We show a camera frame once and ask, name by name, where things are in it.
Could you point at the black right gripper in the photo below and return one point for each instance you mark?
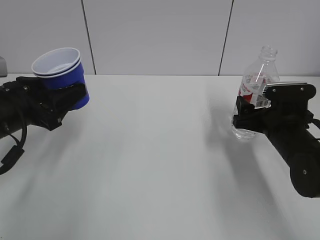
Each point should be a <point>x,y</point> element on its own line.
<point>267,119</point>

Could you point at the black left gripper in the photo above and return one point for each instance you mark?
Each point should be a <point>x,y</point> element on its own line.
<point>26,101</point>

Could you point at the blue plastic cup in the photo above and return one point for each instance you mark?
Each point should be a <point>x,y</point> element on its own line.
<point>56,61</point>
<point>72,76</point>

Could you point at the clear Wahaha water bottle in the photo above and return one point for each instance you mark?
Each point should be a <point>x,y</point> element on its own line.
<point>261,72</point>

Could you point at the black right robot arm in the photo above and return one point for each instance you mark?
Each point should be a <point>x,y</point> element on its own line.
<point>301,152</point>

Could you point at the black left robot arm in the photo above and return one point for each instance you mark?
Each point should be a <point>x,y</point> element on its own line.
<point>27,101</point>

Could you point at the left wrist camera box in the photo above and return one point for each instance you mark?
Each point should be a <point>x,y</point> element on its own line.
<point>3,68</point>

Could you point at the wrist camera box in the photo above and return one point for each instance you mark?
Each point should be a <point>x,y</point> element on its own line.
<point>3,68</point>
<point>281,93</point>

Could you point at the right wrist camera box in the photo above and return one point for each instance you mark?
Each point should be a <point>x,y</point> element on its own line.
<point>281,93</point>

